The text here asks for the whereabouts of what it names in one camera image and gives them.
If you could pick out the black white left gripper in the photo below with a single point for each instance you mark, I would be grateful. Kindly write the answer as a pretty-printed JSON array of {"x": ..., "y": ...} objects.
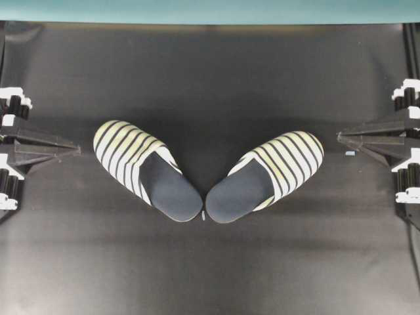
[{"x": 24, "y": 151}]

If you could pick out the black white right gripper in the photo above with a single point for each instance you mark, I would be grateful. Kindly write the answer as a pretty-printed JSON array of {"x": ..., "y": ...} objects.
[{"x": 398, "y": 148}]

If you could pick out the striped slipper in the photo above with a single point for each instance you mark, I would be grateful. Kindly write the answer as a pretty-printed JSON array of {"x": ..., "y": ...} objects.
[
  {"x": 145, "y": 166},
  {"x": 264, "y": 175}
]

